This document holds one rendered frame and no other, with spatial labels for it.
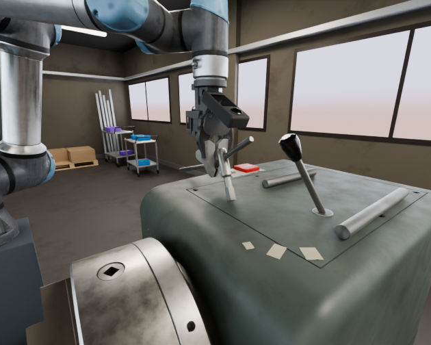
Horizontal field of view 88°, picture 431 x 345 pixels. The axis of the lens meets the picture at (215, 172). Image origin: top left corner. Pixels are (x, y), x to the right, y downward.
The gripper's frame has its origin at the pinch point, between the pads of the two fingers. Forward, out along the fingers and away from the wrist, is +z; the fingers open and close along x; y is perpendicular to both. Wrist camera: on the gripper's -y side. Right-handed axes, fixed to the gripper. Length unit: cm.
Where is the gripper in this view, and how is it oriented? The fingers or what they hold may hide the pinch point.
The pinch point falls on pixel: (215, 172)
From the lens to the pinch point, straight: 52.2
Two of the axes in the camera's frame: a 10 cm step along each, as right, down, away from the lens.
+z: 0.0, 9.6, 2.7
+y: -5.8, -2.2, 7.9
